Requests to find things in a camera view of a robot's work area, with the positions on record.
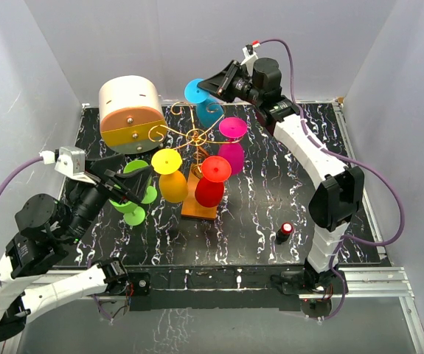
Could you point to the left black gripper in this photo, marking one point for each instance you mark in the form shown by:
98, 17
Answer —
134, 184

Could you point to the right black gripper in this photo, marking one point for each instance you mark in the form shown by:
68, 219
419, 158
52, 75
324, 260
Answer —
220, 85

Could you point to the blue wine glass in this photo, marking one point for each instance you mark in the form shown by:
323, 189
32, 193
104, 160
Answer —
208, 109

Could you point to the green wine glass front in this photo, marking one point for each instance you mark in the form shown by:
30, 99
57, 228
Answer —
133, 214

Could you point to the green wine glass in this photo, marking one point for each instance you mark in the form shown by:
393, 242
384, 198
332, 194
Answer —
151, 193
133, 214

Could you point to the magenta wine glass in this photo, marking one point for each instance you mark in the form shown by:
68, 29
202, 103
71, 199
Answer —
233, 129

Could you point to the orange wine glass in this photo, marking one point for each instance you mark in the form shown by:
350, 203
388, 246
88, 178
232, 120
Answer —
172, 183

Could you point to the red wine glass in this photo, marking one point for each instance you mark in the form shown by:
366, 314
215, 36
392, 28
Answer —
210, 188

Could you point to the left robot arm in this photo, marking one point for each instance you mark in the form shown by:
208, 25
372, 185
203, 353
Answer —
46, 226

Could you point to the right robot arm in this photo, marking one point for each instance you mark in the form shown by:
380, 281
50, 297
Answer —
338, 188

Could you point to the green wine glass rear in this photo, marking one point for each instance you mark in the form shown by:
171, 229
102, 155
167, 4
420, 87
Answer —
151, 193

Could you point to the orange wooden rack base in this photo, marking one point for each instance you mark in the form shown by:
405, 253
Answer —
190, 207

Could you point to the round cream drawer cabinet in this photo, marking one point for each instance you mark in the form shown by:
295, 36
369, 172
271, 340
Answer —
130, 114

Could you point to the small red-capped black bottle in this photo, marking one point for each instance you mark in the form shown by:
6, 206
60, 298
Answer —
284, 232

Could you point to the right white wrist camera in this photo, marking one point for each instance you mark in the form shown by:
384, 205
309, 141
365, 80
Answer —
250, 55

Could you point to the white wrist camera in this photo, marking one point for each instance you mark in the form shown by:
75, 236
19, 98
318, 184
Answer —
70, 162
250, 55

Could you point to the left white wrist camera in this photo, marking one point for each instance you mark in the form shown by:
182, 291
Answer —
70, 162

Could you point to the gold wire glass rack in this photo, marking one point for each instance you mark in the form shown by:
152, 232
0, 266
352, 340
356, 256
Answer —
196, 137

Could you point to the black front mounting rail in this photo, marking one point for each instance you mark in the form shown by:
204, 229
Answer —
287, 288

